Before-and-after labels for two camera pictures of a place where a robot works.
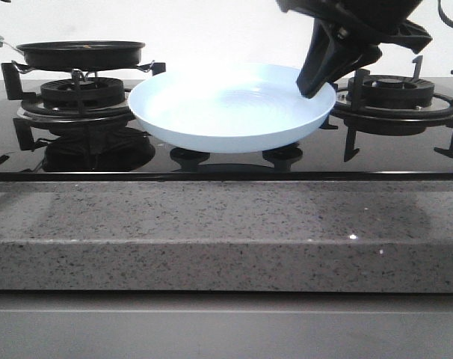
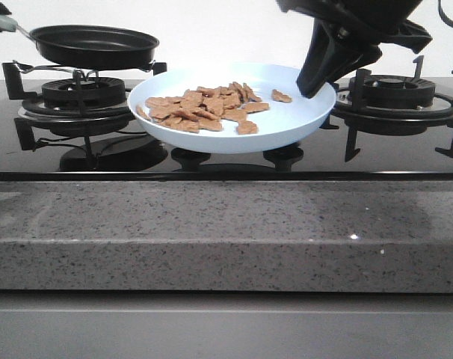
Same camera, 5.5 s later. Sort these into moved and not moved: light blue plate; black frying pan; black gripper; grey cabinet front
Moved: black frying pan
Not moved: grey cabinet front; black gripper; light blue plate
